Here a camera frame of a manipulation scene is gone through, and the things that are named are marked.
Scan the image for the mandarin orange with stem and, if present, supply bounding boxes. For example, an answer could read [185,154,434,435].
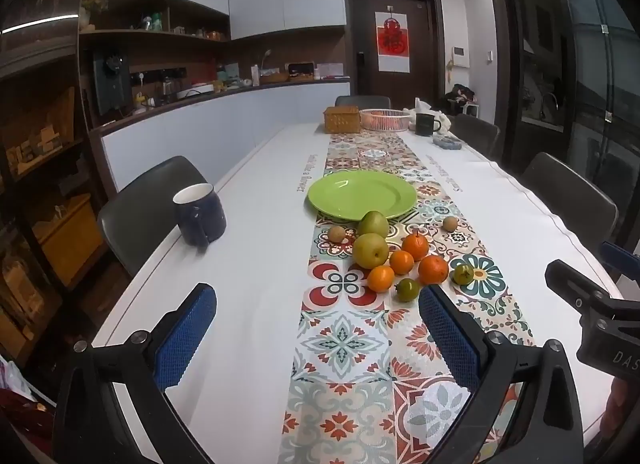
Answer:
[401,231,430,262]

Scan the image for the dark wooden door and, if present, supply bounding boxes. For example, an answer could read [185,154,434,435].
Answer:
[345,0,446,105]

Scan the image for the green pear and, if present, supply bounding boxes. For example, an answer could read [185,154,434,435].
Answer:
[356,211,390,239]

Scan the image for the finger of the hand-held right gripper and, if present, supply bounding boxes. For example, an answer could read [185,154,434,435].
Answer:
[600,241,640,269]
[545,260,640,317]

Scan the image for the small mandarin orange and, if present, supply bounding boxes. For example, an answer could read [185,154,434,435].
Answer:
[389,250,415,275]

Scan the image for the white plastic bag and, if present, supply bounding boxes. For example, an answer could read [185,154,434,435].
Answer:
[402,98,451,131]

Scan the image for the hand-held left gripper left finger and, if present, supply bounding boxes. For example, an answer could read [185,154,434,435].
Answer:
[52,283,218,464]

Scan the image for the grey dining chair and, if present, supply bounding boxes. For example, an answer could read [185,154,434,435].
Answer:
[97,156,211,277]
[335,95,392,110]
[520,152,619,245]
[447,114,501,157]

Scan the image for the yellow pear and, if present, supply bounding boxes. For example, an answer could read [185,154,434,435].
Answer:
[353,233,390,269]

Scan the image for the stool with dark bag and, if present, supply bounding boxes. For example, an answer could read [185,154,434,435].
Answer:
[445,84,481,117]

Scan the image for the person's right hand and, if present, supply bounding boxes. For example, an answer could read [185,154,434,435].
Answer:
[600,380,640,442]

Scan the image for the dark green mug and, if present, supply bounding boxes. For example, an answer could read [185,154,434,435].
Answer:
[415,112,442,137]

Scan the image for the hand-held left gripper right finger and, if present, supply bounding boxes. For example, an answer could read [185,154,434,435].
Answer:
[417,284,586,464]

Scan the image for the wicker box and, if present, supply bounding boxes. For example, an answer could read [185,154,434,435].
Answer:
[322,106,362,135]

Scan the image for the navy blue mug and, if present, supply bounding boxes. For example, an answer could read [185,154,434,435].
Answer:
[172,183,227,252]

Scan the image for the patterned table runner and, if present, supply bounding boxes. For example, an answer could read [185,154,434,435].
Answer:
[277,131,536,464]

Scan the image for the white plastic fruit basket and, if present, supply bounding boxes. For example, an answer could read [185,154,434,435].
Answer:
[360,108,412,133]

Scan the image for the green plate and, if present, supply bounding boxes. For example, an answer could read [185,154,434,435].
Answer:
[307,170,418,222]

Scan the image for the glass sliding door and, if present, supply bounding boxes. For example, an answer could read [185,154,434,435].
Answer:
[550,0,640,265]

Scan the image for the black wall appliance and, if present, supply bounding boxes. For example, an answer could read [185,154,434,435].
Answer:
[92,51,132,117]

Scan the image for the red and white door poster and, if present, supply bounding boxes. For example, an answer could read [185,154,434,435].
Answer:
[376,12,412,72]

